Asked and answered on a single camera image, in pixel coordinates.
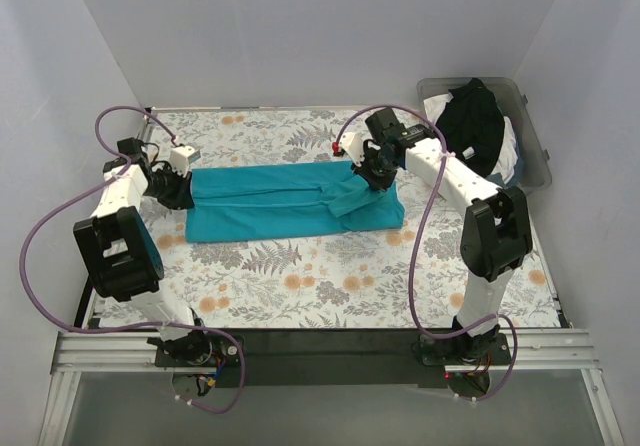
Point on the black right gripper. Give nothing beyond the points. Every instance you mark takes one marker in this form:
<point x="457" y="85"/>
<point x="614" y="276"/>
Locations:
<point x="376" y="174"/>

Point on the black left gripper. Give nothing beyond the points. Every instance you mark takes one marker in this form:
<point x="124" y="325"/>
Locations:
<point x="179" y="192"/>

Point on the teal t shirt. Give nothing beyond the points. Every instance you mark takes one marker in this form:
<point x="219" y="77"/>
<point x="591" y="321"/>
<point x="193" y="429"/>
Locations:
<point x="286" y="201"/>

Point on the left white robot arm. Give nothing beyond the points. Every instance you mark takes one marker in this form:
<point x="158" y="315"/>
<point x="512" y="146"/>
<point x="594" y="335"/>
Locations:
<point x="121" y="258"/>

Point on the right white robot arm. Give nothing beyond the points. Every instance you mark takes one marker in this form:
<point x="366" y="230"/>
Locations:
<point x="496" y="235"/>

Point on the black t shirt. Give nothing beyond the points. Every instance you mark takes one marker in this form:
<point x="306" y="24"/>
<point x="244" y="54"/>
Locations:
<point x="473" y="126"/>

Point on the floral patterned table mat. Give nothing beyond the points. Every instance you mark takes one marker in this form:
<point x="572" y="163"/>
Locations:
<point x="393" y="278"/>

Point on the white garment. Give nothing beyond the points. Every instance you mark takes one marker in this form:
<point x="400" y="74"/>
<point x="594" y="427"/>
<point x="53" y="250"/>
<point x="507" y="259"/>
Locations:
<point x="434" y="106"/>

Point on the grey blue garment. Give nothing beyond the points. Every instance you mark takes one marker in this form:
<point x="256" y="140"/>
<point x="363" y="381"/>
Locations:
<point x="517" y="168"/>

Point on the clear plastic storage bin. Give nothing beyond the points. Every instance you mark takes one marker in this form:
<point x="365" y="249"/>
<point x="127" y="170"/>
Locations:
<point x="535" y="174"/>

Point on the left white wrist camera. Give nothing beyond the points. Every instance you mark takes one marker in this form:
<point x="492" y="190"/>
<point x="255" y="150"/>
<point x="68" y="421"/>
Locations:
<point x="181" y="158"/>

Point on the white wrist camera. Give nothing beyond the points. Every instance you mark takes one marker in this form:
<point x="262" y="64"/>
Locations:
<point x="350" y="144"/>
<point x="181" y="158"/>

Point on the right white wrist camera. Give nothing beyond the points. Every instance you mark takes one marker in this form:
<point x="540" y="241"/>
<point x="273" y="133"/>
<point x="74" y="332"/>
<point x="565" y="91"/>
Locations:
<point x="350" y="144"/>

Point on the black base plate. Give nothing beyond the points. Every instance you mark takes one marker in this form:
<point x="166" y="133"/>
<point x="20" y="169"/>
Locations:
<point x="345" y="358"/>

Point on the aluminium frame rail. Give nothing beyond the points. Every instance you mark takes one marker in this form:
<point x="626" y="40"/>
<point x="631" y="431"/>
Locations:
<point x="331" y="387"/>

